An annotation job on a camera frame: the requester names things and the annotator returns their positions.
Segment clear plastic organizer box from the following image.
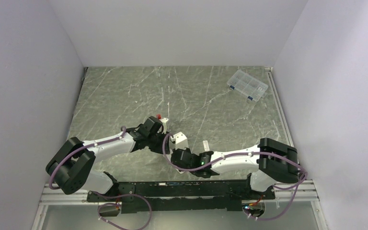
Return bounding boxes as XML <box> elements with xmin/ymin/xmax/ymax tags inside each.
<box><xmin>227</xmin><ymin>69</ymin><xmax>268</xmax><ymax>102</ymax></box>

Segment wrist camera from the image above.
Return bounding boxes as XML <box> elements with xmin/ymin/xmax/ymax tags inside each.
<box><xmin>169</xmin><ymin>132</ymin><xmax>189</xmax><ymax>150</ymax></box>
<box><xmin>156</xmin><ymin>114</ymin><xmax>169</xmax><ymax>134</ymax></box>

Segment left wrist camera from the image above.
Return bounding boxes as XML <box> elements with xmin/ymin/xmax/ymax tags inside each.
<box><xmin>156</xmin><ymin>114</ymin><xmax>169</xmax><ymax>134</ymax></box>

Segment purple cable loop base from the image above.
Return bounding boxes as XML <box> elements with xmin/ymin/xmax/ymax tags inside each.
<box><xmin>92</xmin><ymin>191</ymin><xmax>152</xmax><ymax>230</ymax></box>

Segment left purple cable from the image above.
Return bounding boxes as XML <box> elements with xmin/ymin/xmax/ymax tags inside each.
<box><xmin>48</xmin><ymin>126</ymin><xmax>127</xmax><ymax>190</ymax></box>

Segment white battery cover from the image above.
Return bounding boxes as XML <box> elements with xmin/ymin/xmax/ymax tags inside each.
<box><xmin>202</xmin><ymin>140</ymin><xmax>210</xmax><ymax>151</ymax></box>

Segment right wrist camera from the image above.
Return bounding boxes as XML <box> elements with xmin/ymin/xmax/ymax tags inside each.
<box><xmin>169</xmin><ymin>132</ymin><xmax>189</xmax><ymax>150</ymax></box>

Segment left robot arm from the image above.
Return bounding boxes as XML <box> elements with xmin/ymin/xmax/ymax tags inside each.
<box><xmin>46</xmin><ymin>116</ymin><xmax>169</xmax><ymax>201</ymax></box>

